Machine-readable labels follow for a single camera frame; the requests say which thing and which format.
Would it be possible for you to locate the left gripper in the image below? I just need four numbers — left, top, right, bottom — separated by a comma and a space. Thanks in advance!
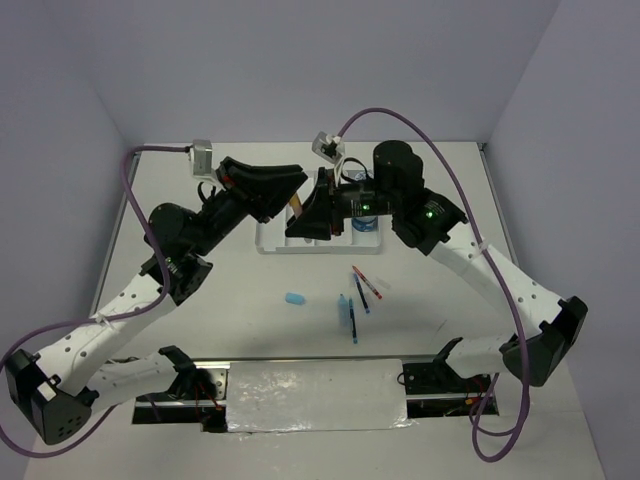
196, 160, 313, 258

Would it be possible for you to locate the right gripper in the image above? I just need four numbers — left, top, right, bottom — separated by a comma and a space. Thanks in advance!
284, 163, 400, 237

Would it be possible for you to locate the orange highlighter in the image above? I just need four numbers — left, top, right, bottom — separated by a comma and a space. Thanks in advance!
289, 194, 303, 217

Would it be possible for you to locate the blue highlighter cap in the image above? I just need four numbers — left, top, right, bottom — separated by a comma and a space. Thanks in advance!
285, 292, 306, 305

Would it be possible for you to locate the blue highlighter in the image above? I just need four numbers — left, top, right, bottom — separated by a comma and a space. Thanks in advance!
337, 294, 352, 331

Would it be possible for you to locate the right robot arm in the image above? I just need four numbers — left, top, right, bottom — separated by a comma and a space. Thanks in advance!
285, 140, 588, 391

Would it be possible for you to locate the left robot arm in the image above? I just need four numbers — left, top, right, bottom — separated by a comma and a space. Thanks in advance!
6, 157, 307, 446

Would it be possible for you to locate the white divided organizer tray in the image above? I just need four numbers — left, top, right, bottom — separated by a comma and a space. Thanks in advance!
255, 169, 397, 254

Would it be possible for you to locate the dark blue pen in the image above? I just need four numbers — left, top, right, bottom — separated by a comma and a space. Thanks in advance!
353, 272, 371, 315

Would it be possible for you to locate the clear pen cap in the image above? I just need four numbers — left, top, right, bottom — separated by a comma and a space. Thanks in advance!
376, 277, 392, 290

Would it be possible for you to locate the red pen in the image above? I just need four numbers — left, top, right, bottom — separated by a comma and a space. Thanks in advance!
352, 265, 383, 300

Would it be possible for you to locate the teal pen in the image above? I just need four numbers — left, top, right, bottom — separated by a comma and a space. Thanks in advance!
347, 296, 358, 345

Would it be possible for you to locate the silver foil tape patch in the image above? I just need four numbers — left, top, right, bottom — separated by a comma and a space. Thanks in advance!
226, 359, 411, 433

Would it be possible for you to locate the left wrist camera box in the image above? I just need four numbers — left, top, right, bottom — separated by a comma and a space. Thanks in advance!
189, 139, 213, 172

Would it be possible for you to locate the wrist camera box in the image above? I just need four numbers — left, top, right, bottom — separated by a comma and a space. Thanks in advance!
189, 139, 213, 172
311, 131, 338, 162

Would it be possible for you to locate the right camera mount white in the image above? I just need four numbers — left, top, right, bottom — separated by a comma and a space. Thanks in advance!
330, 143, 346, 185

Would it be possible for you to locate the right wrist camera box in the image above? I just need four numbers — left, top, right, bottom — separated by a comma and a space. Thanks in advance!
311, 131, 338, 162

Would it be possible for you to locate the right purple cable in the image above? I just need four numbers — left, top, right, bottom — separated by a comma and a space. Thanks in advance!
335, 106, 532, 462

